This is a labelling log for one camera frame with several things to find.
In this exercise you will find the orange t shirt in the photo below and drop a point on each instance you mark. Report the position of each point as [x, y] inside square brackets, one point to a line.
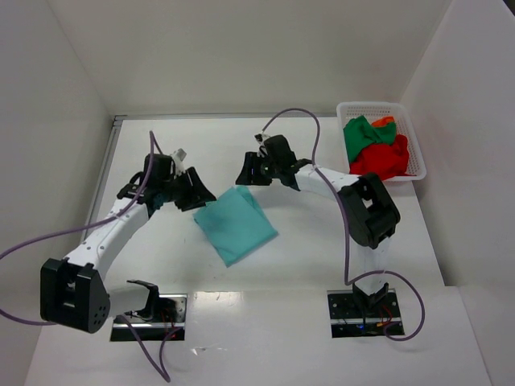
[384, 121]

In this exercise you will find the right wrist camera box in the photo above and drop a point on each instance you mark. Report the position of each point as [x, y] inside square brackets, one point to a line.
[261, 138]

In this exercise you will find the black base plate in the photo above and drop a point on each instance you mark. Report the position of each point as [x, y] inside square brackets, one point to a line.
[347, 321]
[170, 316]

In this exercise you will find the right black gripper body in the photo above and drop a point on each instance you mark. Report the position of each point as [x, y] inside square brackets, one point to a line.
[259, 169]

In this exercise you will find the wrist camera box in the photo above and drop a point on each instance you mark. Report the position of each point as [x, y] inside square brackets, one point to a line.
[261, 138]
[178, 157]

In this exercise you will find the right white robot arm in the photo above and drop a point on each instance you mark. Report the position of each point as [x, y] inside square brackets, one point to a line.
[371, 214]

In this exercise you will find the white plastic basket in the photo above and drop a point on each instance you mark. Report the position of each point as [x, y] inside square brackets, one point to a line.
[372, 110]

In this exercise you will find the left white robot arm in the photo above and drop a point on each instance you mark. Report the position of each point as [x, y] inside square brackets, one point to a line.
[72, 289]

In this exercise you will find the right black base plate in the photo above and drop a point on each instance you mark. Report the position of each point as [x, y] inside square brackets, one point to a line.
[347, 321]

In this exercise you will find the green t shirt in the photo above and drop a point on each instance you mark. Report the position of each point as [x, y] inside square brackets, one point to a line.
[359, 134]

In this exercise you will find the red t shirt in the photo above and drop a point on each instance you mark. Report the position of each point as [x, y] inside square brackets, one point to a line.
[386, 161]

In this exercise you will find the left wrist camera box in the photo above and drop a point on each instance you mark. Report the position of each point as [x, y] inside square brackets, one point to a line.
[178, 157]

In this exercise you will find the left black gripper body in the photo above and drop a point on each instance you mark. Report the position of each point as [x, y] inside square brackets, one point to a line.
[183, 189]

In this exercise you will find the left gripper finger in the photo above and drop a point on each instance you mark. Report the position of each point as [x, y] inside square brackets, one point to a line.
[199, 190]
[195, 202]

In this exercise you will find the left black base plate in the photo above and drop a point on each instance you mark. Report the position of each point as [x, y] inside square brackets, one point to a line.
[170, 316]

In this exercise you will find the teal t shirt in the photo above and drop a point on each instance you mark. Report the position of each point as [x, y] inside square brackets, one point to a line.
[235, 225]

